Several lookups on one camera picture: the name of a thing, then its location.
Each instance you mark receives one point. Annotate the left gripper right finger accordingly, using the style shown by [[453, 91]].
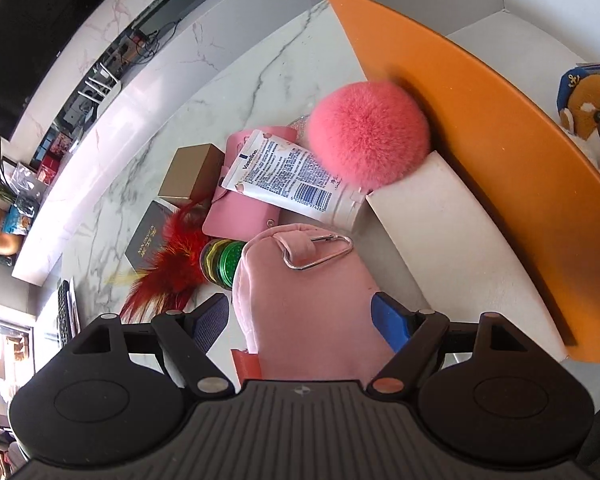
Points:
[[415, 337]]

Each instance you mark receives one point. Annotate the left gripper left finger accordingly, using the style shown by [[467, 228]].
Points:
[[186, 338]]

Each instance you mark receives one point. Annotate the red feather toy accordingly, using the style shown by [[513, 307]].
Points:
[[173, 274]]

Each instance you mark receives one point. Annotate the pink plush pouch with carabiner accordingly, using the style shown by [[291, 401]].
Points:
[[302, 296]]

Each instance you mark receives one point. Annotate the gold small box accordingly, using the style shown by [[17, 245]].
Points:
[[193, 175]]

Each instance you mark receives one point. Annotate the pink fur pompom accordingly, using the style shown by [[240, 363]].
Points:
[[370, 134]]

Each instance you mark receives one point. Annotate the red panda plush toy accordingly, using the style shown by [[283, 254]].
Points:
[[578, 103]]

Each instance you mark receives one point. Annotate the black gift box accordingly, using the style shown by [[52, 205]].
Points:
[[148, 237]]

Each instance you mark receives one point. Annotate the black keyboard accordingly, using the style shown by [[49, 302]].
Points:
[[63, 314]]

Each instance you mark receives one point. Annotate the pink card holder wallet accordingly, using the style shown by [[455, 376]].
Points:
[[232, 215]]

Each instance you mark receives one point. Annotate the white lotion tube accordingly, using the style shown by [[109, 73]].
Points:
[[283, 174]]

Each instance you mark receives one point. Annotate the red gift box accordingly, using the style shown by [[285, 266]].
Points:
[[48, 169]]

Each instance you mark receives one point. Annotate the pink round compact mirror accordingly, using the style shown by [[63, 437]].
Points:
[[300, 126]]

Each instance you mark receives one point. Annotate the white wifi router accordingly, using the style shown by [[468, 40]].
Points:
[[101, 88]]

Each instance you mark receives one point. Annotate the orange cardboard box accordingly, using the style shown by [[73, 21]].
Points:
[[486, 73]]

